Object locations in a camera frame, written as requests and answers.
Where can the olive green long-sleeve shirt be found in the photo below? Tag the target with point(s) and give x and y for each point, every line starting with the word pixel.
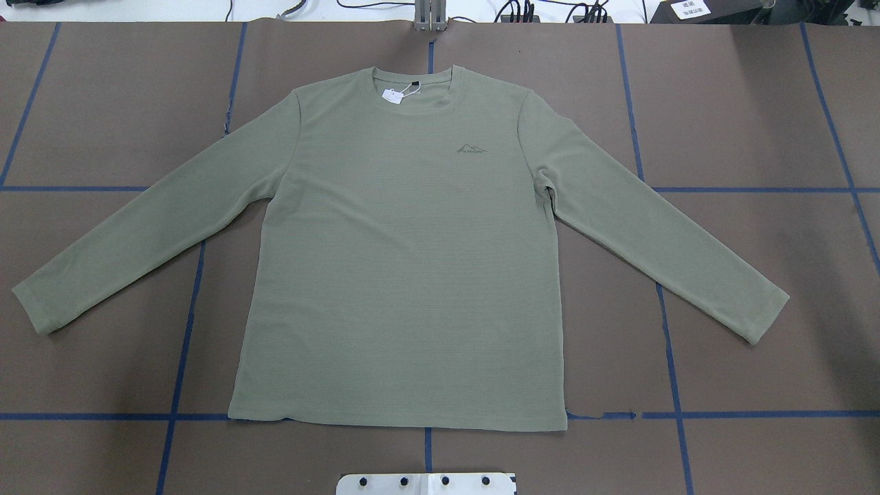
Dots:
pixel 408 268

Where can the white paper price tag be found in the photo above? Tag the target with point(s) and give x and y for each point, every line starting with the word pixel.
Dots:
pixel 392 96

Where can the black box with label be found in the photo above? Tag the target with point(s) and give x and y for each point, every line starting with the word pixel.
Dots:
pixel 706 12

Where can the grey aluminium frame post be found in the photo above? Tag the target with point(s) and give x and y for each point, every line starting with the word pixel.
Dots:
pixel 430 15

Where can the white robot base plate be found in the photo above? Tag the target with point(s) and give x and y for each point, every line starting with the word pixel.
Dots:
pixel 428 483

